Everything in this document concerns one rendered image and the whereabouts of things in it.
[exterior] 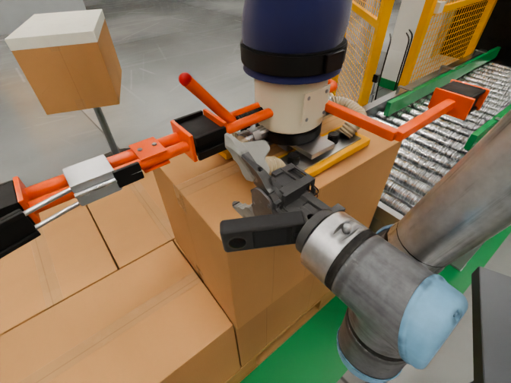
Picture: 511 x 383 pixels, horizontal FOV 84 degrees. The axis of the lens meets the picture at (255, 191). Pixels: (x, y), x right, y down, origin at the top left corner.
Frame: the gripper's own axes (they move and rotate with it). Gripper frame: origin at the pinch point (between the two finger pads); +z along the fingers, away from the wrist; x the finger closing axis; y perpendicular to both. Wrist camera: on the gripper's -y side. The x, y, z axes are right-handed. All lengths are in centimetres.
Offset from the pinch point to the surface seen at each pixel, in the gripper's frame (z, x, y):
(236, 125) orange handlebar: 10.6, 1.0, 10.0
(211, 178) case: 15.1, -13.0, 4.5
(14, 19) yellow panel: 742, -73, 4
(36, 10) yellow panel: 744, -64, 45
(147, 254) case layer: 38, -52, -14
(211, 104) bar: 12.5, 6.4, 5.9
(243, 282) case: -3.3, -30.6, -0.9
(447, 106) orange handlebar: -13, 1, 50
